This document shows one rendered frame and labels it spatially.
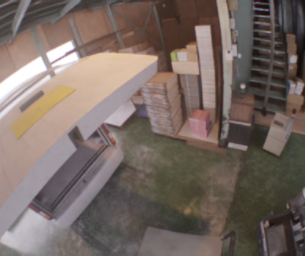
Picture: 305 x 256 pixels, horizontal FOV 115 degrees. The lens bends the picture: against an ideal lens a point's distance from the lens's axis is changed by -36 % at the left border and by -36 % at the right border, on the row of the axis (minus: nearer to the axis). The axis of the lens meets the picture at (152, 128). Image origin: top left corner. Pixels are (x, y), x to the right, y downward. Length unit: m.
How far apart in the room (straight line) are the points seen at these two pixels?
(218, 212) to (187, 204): 0.42
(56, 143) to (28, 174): 0.13
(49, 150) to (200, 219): 1.83
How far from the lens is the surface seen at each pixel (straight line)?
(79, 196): 2.03
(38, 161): 0.49
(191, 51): 2.34
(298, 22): 5.70
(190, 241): 1.77
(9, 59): 3.57
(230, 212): 2.08
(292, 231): 1.95
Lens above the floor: 1.96
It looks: 39 degrees down
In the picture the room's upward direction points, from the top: 17 degrees counter-clockwise
